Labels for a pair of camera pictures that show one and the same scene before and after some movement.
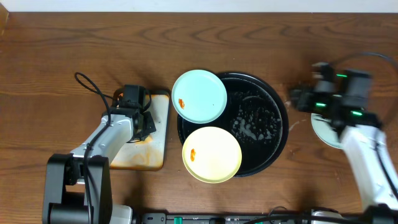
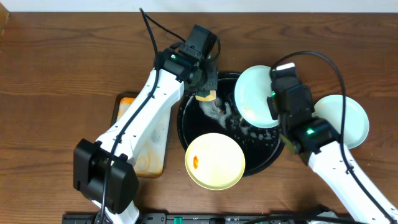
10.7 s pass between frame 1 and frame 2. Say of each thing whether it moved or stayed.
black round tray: stayed
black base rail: stayed
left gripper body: moved
